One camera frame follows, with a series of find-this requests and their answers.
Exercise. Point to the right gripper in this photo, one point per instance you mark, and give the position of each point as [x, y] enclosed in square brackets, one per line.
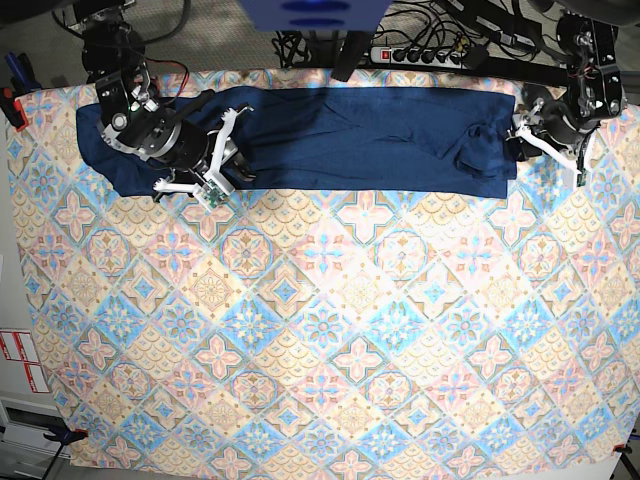
[163, 153]

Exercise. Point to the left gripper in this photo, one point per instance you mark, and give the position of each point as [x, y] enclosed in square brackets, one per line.
[549, 127]

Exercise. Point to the blue long-sleeve T-shirt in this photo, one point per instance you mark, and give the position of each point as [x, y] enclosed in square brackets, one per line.
[391, 138]

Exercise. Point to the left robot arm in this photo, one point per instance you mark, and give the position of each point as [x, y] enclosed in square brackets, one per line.
[595, 89]

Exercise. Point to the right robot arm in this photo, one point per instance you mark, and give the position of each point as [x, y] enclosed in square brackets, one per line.
[114, 59]

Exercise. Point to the white power strip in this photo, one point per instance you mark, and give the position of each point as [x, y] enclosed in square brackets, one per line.
[416, 57]

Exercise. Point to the blue box overhead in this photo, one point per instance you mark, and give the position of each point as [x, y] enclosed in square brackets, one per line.
[284, 15]

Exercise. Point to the patterned tile tablecloth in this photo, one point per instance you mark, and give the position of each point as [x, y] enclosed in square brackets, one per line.
[315, 335]

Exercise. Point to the red-black clamp top left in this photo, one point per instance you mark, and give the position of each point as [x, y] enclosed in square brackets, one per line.
[13, 109]

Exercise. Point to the blue clamp top left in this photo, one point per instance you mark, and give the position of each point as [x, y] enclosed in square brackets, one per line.
[23, 77]

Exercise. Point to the red-white labels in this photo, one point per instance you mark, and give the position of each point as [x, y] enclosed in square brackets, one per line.
[19, 355]

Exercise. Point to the black clamp bottom left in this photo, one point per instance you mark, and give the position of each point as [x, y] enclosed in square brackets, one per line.
[64, 436]

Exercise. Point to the black clamp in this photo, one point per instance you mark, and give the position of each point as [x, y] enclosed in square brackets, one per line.
[64, 436]
[623, 449]

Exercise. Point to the black clamp bottom right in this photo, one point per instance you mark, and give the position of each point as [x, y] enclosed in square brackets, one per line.
[623, 449]

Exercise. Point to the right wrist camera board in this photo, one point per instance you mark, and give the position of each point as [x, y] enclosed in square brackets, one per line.
[210, 196]

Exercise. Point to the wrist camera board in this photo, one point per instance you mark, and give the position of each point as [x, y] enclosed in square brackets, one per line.
[210, 196]
[583, 173]

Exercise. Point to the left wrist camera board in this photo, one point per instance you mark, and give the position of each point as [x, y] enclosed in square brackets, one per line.
[583, 173]

